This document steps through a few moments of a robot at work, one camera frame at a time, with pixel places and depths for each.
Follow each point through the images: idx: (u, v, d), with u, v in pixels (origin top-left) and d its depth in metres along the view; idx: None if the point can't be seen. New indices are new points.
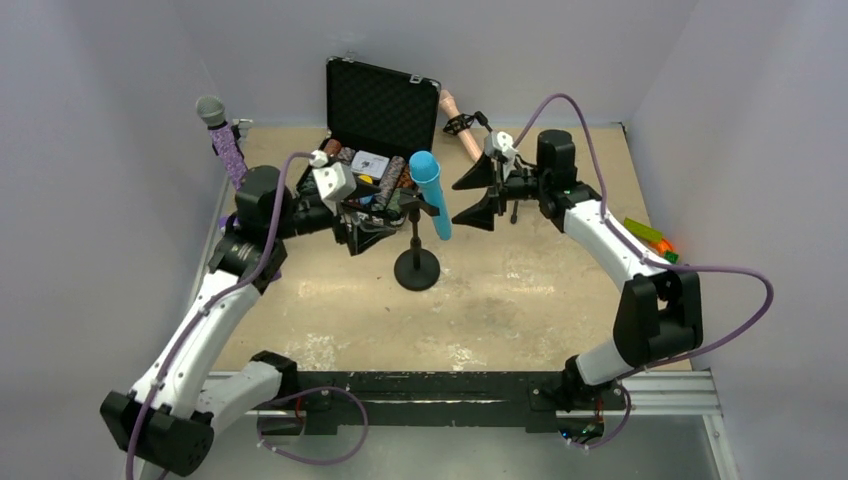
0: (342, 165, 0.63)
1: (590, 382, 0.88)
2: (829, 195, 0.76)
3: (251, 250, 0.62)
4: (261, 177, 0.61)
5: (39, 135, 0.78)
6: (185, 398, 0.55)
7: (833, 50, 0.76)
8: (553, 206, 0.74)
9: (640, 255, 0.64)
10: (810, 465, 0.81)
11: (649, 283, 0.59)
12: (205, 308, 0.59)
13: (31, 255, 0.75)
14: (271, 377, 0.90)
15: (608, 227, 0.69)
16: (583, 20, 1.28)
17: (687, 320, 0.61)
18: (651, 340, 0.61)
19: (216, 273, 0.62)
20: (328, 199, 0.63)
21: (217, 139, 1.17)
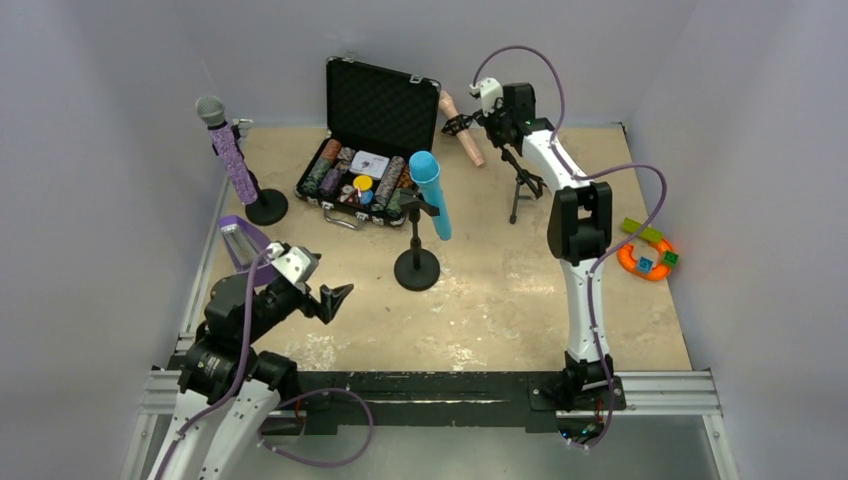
0: (297, 247, 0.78)
1: (573, 351, 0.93)
2: (828, 203, 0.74)
3: (220, 360, 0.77)
4: (229, 290, 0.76)
5: (47, 142, 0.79)
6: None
7: (832, 54, 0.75)
8: (515, 133, 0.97)
9: (570, 174, 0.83)
10: (803, 467, 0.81)
11: (573, 193, 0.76)
12: (181, 435, 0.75)
13: (36, 261, 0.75)
14: (266, 403, 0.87)
15: (553, 151, 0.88)
16: (587, 14, 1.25)
17: (599, 224, 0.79)
18: (571, 237, 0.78)
19: (187, 392, 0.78)
20: (297, 279, 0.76)
21: (217, 138, 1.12)
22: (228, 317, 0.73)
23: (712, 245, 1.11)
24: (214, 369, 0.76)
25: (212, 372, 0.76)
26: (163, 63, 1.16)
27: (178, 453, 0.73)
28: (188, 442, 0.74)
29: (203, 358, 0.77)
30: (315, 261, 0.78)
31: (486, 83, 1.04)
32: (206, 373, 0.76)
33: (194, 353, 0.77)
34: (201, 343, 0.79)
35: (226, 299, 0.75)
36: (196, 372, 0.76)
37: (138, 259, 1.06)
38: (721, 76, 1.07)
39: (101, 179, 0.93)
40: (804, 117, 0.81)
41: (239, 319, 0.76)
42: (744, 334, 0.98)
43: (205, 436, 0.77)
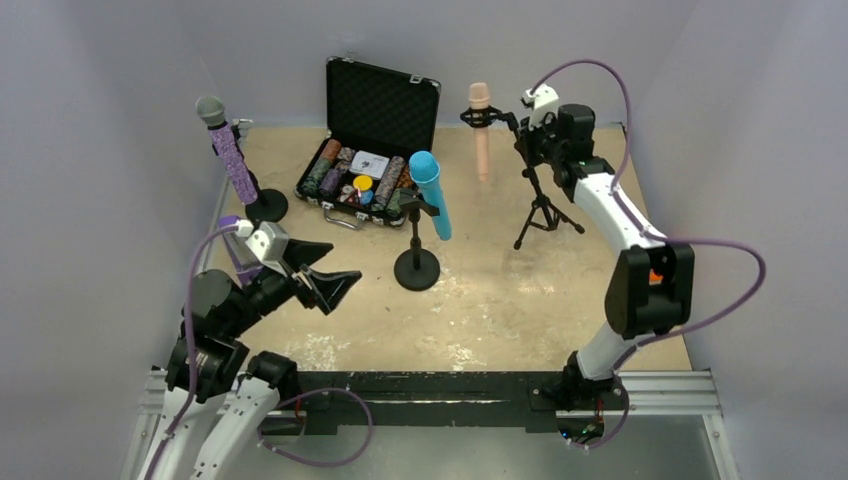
0: (266, 221, 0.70)
1: (589, 376, 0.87)
2: (827, 203, 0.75)
3: (209, 356, 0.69)
4: (205, 290, 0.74)
5: (48, 143, 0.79)
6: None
7: (831, 54, 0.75)
8: (567, 175, 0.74)
9: (640, 228, 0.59)
10: (803, 466, 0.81)
11: (643, 254, 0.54)
12: (169, 433, 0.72)
13: (38, 261, 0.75)
14: (267, 400, 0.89)
15: (616, 198, 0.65)
16: (587, 14, 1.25)
17: (676, 295, 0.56)
18: (637, 310, 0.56)
19: (174, 390, 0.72)
20: (266, 256, 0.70)
21: (217, 138, 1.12)
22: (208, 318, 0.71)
23: (711, 245, 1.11)
24: (201, 367, 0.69)
25: (199, 370, 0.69)
26: (163, 63, 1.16)
27: (168, 454, 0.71)
28: (179, 442, 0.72)
29: (190, 354, 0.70)
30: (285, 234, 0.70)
31: (543, 93, 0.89)
32: (193, 371, 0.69)
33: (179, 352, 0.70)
34: (188, 337, 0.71)
35: (202, 300, 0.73)
36: (183, 370, 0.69)
37: (138, 259, 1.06)
38: (721, 76, 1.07)
39: (101, 179, 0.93)
40: (803, 118, 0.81)
41: (219, 317, 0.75)
42: (743, 333, 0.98)
43: (195, 434, 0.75)
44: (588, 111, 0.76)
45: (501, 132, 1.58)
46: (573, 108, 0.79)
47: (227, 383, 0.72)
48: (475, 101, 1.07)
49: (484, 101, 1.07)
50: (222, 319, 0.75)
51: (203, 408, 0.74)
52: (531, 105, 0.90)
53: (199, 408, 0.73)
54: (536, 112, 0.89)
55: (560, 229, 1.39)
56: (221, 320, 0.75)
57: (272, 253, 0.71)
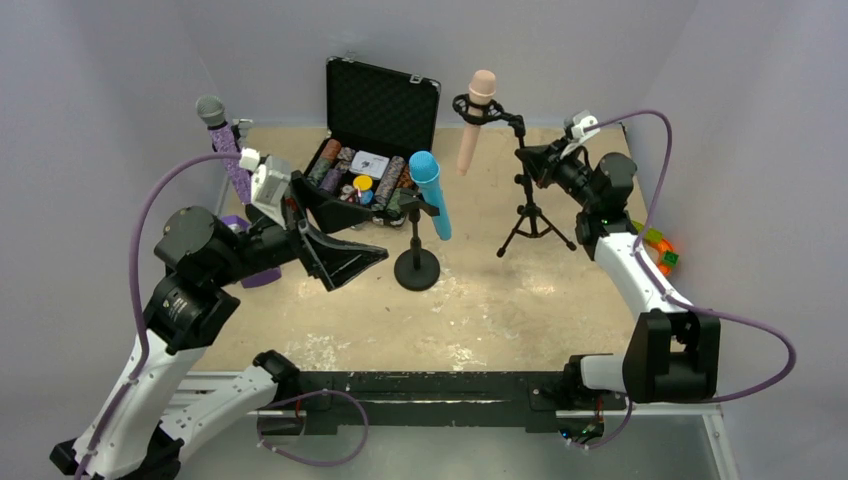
0: (274, 159, 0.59)
1: (589, 384, 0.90)
2: (827, 202, 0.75)
3: (189, 303, 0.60)
4: (190, 228, 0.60)
5: (50, 144, 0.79)
6: (121, 462, 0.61)
7: (831, 54, 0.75)
8: (588, 232, 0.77)
9: (664, 293, 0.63)
10: (804, 466, 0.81)
11: (665, 319, 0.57)
12: (132, 379, 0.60)
13: (38, 262, 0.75)
14: (264, 389, 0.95)
15: (637, 259, 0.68)
16: (587, 15, 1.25)
17: (699, 365, 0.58)
18: (657, 377, 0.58)
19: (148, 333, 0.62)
20: (259, 198, 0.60)
21: (217, 139, 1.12)
22: (180, 263, 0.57)
23: (711, 245, 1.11)
24: (178, 313, 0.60)
25: (175, 315, 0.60)
26: (163, 64, 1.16)
27: (130, 400, 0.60)
28: (142, 391, 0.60)
29: (169, 296, 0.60)
30: (284, 180, 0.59)
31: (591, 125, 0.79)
32: (170, 315, 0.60)
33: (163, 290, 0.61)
34: (172, 276, 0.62)
35: (181, 242, 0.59)
36: (162, 312, 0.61)
37: (138, 260, 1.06)
38: (721, 76, 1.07)
39: (101, 179, 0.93)
40: (803, 118, 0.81)
41: (202, 265, 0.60)
42: (742, 334, 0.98)
43: (164, 383, 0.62)
44: (629, 175, 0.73)
45: (501, 132, 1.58)
46: (618, 163, 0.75)
47: (204, 335, 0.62)
48: (476, 93, 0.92)
49: (485, 96, 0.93)
50: (207, 268, 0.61)
51: (173, 359, 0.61)
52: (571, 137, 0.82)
53: (169, 358, 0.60)
54: (571, 145, 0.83)
55: (560, 229, 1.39)
56: (205, 269, 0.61)
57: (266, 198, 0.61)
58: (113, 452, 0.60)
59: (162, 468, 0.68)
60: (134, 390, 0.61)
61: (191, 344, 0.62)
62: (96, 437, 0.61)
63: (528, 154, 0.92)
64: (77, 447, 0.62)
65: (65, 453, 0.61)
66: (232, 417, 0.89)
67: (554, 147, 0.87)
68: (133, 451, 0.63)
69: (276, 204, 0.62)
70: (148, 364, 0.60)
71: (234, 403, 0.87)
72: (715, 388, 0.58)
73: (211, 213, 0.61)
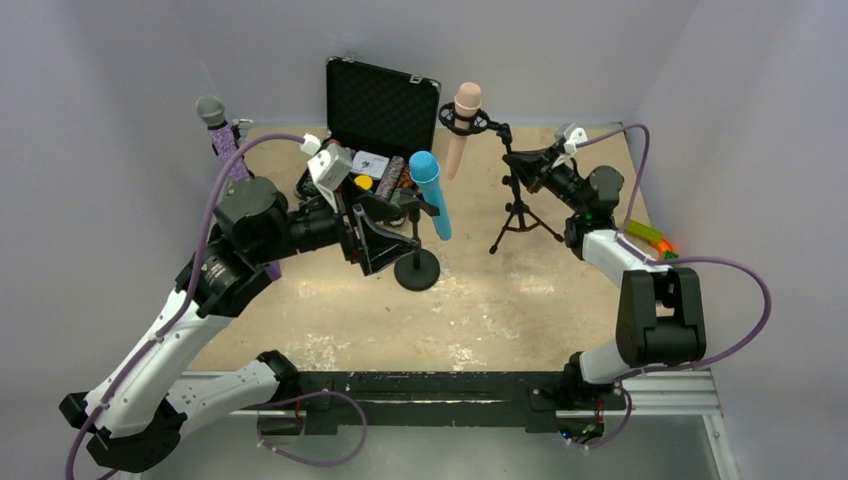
0: (337, 144, 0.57)
1: (590, 379, 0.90)
2: (827, 202, 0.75)
3: (225, 271, 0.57)
4: (249, 194, 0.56)
5: (51, 145, 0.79)
6: (128, 420, 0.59)
7: (831, 54, 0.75)
8: (575, 236, 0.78)
9: (644, 259, 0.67)
10: (805, 467, 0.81)
11: (646, 275, 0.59)
12: (158, 336, 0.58)
13: (38, 262, 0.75)
14: (265, 385, 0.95)
15: (620, 241, 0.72)
16: (587, 15, 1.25)
17: (686, 319, 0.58)
18: (648, 333, 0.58)
19: (179, 293, 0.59)
20: (321, 181, 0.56)
21: (217, 139, 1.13)
22: (236, 225, 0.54)
23: (711, 245, 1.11)
24: (215, 278, 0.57)
25: (212, 280, 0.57)
26: (163, 64, 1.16)
27: (152, 357, 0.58)
28: (166, 351, 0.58)
29: (208, 261, 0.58)
30: (349, 165, 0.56)
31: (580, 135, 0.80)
32: (206, 279, 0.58)
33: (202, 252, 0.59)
34: (215, 242, 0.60)
35: (240, 206, 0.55)
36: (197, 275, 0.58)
37: (138, 260, 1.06)
38: (721, 77, 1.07)
39: (101, 179, 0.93)
40: (804, 118, 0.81)
41: (253, 233, 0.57)
42: (742, 334, 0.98)
43: (188, 347, 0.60)
44: (617, 190, 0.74)
45: None
46: (606, 178, 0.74)
47: (235, 305, 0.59)
48: (462, 106, 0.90)
49: (470, 109, 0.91)
50: (256, 237, 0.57)
51: (202, 322, 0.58)
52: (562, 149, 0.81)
53: (198, 321, 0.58)
54: (561, 157, 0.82)
55: (560, 229, 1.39)
56: (254, 239, 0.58)
57: (327, 183, 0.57)
58: (124, 408, 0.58)
59: (163, 438, 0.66)
60: (157, 348, 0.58)
61: (221, 311, 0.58)
62: (111, 389, 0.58)
63: (516, 160, 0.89)
64: (90, 398, 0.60)
65: (76, 404, 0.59)
66: (231, 406, 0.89)
67: (544, 155, 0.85)
68: (142, 412, 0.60)
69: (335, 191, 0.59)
70: (176, 324, 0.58)
71: (236, 391, 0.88)
72: (705, 344, 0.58)
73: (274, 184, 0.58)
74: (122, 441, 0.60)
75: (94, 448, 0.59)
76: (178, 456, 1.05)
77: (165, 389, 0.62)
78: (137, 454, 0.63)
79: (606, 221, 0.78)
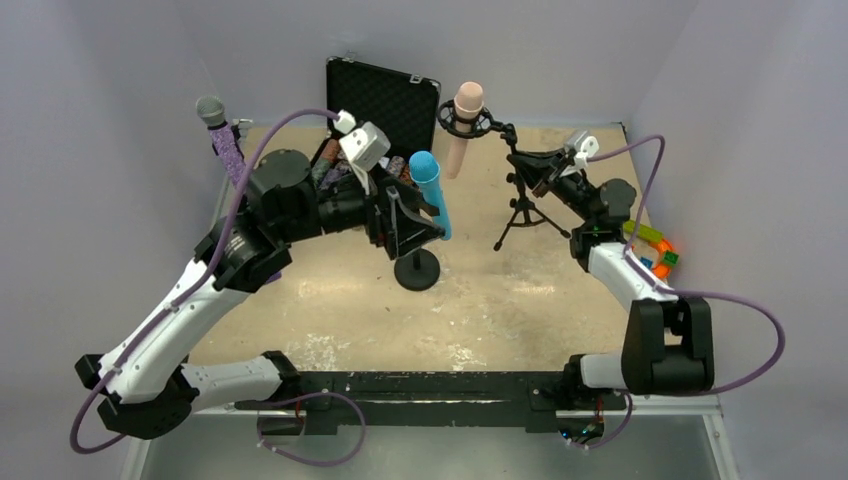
0: (372, 123, 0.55)
1: (589, 384, 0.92)
2: (828, 202, 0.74)
3: (245, 244, 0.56)
4: (279, 166, 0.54)
5: (51, 146, 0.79)
6: (140, 389, 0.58)
7: (832, 55, 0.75)
8: (581, 247, 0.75)
9: (653, 284, 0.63)
10: (805, 467, 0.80)
11: (656, 305, 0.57)
12: (173, 305, 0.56)
13: (38, 263, 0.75)
14: (270, 379, 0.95)
15: (628, 260, 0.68)
16: (587, 15, 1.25)
17: (695, 352, 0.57)
18: (655, 366, 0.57)
19: (197, 263, 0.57)
20: (355, 160, 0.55)
21: (217, 139, 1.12)
22: (265, 198, 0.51)
23: (711, 245, 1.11)
24: (233, 251, 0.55)
25: (230, 252, 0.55)
26: (163, 64, 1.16)
27: (166, 326, 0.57)
28: (181, 320, 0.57)
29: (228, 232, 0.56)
30: (386, 145, 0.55)
31: (591, 145, 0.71)
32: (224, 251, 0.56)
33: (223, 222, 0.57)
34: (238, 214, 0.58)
35: (270, 176, 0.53)
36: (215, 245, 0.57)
37: (138, 260, 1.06)
38: (721, 77, 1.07)
39: (101, 179, 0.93)
40: (804, 118, 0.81)
41: (280, 206, 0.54)
42: (740, 334, 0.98)
43: (203, 317, 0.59)
44: (627, 205, 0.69)
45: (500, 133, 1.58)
46: (618, 193, 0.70)
47: (251, 280, 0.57)
48: (463, 109, 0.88)
49: (472, 112, 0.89)
50: (283, 211, 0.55)
51: (218, 295, 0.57)
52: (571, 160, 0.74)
53: (215, 292, 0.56)
54: (569, 168, 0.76)
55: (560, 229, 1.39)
56: (280, 213, 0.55)
57: (362, 163, 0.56)
58: (134, 375, 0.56)
59: (174, 408, 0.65)
60: (173, 317, 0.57)
61: (237, 286, 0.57)
62: (124, 355, 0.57)
63: (521, 162, 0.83)
64: (103, 362, 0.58)
65: (91, 366, 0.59)
66: (237, 397, 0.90)
67: (552, 162, 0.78)
68: (152, 383, 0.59)
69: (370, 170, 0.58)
70: (193, 293, 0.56)
71: (244, 381, 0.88)
72: (712, 377, 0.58)
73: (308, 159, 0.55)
74: (130, 410, 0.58)
75: (104, 414, 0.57)
76: (179, 456, 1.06)
77: (178, 358, 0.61)
78: (145, 424, 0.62)
79: (615, 232, 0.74)
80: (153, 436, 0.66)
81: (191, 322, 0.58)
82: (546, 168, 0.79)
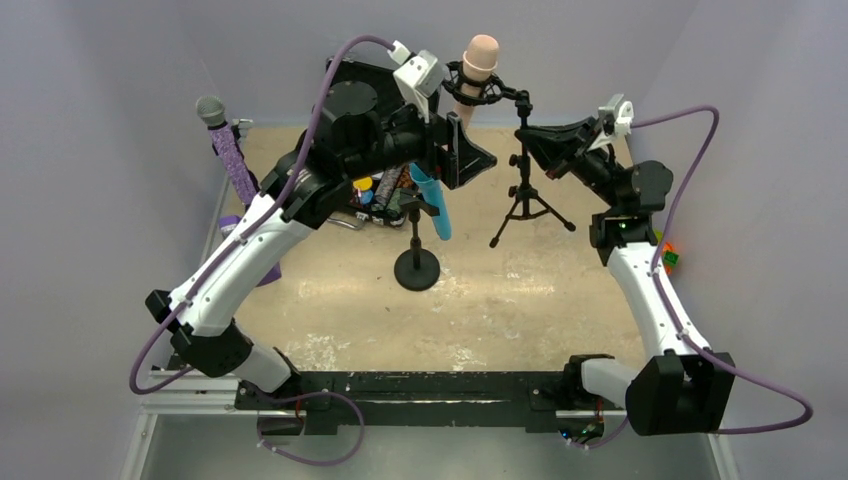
0: (426, 52, 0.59)
1: (589, 388, 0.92)
2: (827, 203, 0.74)
3: (311, 178, 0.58)
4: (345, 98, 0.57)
5: (52, 146, 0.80)
6: (209, 320, 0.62)
7: (832, 54, 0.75)
8: (603, 236, 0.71)
9: (679, 331, 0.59)
10: (807, 467, 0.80)
11: (678, 365, 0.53)
12: (243, 238, 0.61)
13: (38, 263, 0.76)
14: (279, 368, 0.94)
15: (655, 281, 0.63)
16: (586, 16, 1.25)
17: (707, 407, 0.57)
18: (662, 416, 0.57)
19: (264, 197, 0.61)
20: (416, 85, 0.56)
21: (217, 139, 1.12)
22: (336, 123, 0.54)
23: (711, 245, 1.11)
24: (299, 184, 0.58)
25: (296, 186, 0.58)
26: (163, 64, 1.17)
27: (235, 257, 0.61)
28: (247, 253, 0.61)
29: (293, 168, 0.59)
30: (443, 70, 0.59)
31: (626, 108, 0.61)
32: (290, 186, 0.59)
33: (288, 161, 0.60)
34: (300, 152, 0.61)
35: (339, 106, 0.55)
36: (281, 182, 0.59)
37: (138, 260, 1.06)
38: (722, 76, 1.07)
39: (101, 179, 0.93)
40: (803, 118, 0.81)
41: (346, 136, 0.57)
42: (740, 334, 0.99)
43: (271, 250, 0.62)
44: (663, 193, 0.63)
45: (500, 132, 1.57)
46: (654, 177, 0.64)
47: (319, 214, 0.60)
48: (473, 69, 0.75)
49: (482, 73, 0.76)
50: (348, 141, 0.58)
51: (286, 227, 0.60)
52: (607, 130, 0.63)
53: (281, 225, 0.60)
54: (602, 138, 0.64)
55: (560, 229, 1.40)
56: (346, 143, 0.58)
57: (423, 89, 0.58)
58: (206, 306, 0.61)
59: (235, 348, 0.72)
60: (240, 249, 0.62)
61: (304, 220, 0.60)
62: (194, 288, 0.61)
63: (538, 137, 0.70)
64: (173, 295, 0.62)
65: (161, 300, 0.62)
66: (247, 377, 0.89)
67: (580, 133, 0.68)
68: (220, 315, 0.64)
69: (430, 99, 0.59)
70: (261, 226, 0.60)
71: (261, 362, 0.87)
72: (720, 418, 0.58)
73: (372, 91, 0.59)
74: (201, 341, 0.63)
75: (176, 343, 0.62)
76: (180, 455, 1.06)
77: (244, 292, 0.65)
78: (212, 355, 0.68)
79: (641, 219, 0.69)
80: (218, 371, 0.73)
81: (258, 253, 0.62)
82: (572, 139, 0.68)
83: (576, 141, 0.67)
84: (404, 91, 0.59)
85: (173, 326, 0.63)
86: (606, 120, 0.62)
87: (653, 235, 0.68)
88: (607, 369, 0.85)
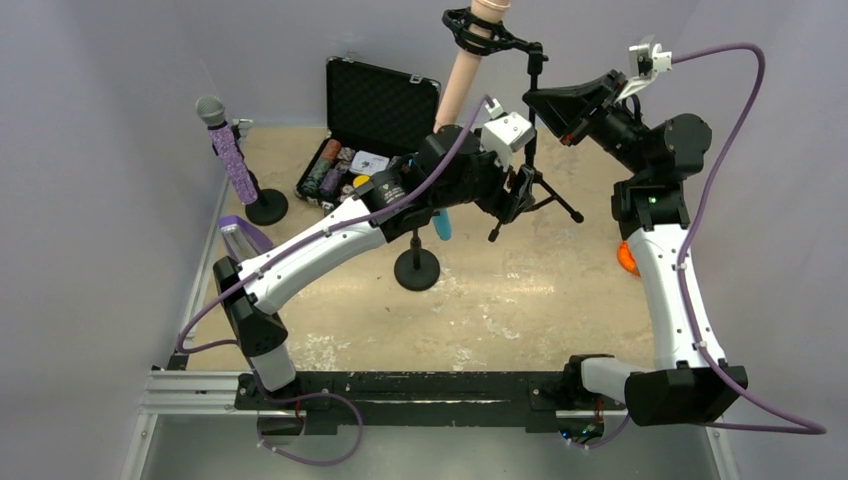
0: (517, 114, 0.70)
1: (589, 386, 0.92)
2: (831, 204, 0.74)
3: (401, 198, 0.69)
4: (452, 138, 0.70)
5: (52, 147, 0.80)
6: (272, 296, 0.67)
7: (836, 54, 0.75)
8: (628, 209, 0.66)
9: (696, 340, 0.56)
10: (808, 467, 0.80)
11: (687, 378, 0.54)
12: (328, 231, 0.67)
13: (37, 264, 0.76)
14: (286, 372, 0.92)
15: (678, 277, 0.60)
16: (587, 14, 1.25)
17: (707, 411, 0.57)
18: (662, 414, 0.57)
19: (356, 201, 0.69)
20: (512, 140, 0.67)
21: (217, 138, 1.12)
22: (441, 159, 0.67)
23: (710, 244, 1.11)
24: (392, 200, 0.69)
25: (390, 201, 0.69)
26: (163, 64, 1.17)
27: (316, 244, 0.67)
28: (328, 246, 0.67)
29: (389, 185, 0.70)
30: (532, 132, 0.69)
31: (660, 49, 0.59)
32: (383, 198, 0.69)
33: (382, 178, 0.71)
34: (395, 174, 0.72)
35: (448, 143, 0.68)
36: (377, 193, 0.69)
37: (138, 261, 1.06)
38: (724, 78, 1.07)
39: (101, 179, 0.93)
40: (804, 120, 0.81)
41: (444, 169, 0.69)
42: (738, 334, 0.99)
43: (347, 248, 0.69)
44: (699, 150, 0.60)
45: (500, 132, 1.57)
46: (689, 134, 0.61)
47: (398, 230, 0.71)
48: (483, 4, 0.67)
49: (494, 11, 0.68)
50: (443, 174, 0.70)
51: (368, 232, 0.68)
52: (640, 71, 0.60)
53: (367, 229, 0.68)
54: (634, 82, 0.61)
55: (560, 229, 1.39)
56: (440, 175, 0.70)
57: (513, 147, 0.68)
58: (275, 282, 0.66)
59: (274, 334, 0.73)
60: (322, 240, 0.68)
61: (385, 232, 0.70)
62: (269, 263, 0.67)
63: (555, 96, 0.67)
64: (244, 266, 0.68)
65: (231, 267, 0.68)
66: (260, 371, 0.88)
67: (605, 83, 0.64)
68: (281, 296, 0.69)
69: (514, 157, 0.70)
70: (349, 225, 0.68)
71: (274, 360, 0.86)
72: (717, 416, 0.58)
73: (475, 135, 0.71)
74: (256, 315, 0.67)
75: (235, 311, 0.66)
76: (180, 455, 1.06)
77: (304, 282, 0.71)
78: (256, 335, 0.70)
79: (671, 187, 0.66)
80: (257, 353, 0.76)
81: (337, 248, 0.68)
82: (596, 91, 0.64)
83: (601, 93, 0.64)
84: (490, 140, 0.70)
85: (236, 296, 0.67)
86: (640, 59, 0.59)
87: (683, 211, 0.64)
88: (608, 368, 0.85)
